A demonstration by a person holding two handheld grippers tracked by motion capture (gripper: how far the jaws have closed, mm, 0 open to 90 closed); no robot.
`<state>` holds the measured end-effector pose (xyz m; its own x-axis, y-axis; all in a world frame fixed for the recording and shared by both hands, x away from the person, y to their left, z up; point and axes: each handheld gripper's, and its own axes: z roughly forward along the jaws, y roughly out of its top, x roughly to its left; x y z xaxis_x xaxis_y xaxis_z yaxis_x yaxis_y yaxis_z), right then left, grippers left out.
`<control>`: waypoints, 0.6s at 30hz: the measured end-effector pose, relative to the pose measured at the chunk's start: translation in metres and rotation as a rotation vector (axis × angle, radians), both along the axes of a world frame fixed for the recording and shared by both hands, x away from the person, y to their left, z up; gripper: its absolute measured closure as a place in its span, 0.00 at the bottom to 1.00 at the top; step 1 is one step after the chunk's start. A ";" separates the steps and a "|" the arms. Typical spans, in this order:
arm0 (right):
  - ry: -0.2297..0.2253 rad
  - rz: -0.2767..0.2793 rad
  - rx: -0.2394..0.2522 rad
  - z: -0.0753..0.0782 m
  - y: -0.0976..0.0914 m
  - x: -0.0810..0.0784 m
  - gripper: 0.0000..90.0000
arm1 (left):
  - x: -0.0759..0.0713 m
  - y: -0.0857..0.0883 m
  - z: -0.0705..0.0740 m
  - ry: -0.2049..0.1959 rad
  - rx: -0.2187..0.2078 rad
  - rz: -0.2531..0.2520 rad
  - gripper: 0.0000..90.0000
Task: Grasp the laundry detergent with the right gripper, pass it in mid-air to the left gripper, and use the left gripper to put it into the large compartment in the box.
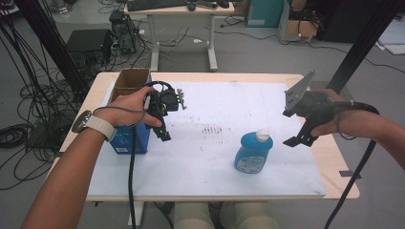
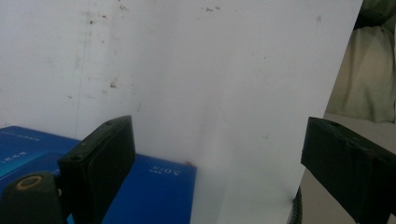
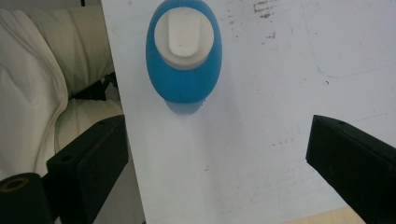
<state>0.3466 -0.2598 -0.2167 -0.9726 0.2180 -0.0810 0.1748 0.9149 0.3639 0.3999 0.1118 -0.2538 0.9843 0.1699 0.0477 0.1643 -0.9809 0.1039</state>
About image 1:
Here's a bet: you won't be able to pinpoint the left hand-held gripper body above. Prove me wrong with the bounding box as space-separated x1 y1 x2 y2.
144 86 188 120

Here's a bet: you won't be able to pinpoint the blue cardboard box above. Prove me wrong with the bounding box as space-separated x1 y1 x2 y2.
108 68 153 156

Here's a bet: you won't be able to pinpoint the blue bottle with white cap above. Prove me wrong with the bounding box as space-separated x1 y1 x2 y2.
234 128 274 175

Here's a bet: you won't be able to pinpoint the long black floor cable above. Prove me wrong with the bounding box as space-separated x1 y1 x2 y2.
212 24 405 76

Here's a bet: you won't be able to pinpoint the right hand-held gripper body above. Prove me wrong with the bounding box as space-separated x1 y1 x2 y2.
284 70 338 127

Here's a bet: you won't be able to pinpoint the white flat sheets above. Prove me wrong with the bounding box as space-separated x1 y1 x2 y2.
376 18 405 56

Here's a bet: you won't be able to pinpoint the black equipment case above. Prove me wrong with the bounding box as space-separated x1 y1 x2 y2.
65 29 115 74

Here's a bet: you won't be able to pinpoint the wristwatch with white strap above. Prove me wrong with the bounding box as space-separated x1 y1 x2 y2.
71 109 117 143

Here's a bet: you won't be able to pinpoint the white table leg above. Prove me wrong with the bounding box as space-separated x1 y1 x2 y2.
127 200 146 227

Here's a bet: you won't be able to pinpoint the bundle of black floor cables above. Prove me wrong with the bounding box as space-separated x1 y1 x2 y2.
0 17 82 192

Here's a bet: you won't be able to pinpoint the black computer tower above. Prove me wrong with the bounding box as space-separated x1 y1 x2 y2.
108 9 141 55

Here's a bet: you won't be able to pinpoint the teal storage box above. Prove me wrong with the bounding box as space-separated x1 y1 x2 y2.
245 0 286 29

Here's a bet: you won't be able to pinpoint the black keyboard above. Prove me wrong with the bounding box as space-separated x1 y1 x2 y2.
126 0 189 12

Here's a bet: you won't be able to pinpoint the white cloth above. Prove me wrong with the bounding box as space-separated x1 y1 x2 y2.
173 201 281 229

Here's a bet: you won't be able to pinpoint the person's left hand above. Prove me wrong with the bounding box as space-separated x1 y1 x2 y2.
95 85 163 128

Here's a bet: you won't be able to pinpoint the white-legged wooden desk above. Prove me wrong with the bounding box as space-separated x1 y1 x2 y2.
123 0 236 73

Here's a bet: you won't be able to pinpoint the black tape strip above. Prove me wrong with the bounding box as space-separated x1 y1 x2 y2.
338 170 363 180

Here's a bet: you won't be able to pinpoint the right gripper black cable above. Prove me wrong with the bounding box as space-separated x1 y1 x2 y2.
323 100 381 229

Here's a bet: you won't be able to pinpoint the white table mat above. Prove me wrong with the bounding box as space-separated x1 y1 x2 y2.
87 80 327 199

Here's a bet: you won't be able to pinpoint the open cardboard box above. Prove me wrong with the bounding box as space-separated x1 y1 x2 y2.
277 0 320 43

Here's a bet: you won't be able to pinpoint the black metal frame post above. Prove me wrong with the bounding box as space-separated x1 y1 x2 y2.
326 0 405 95
13 0 89 97

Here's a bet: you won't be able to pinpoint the person's right hand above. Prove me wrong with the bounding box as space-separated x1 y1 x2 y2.
309 88 355 137

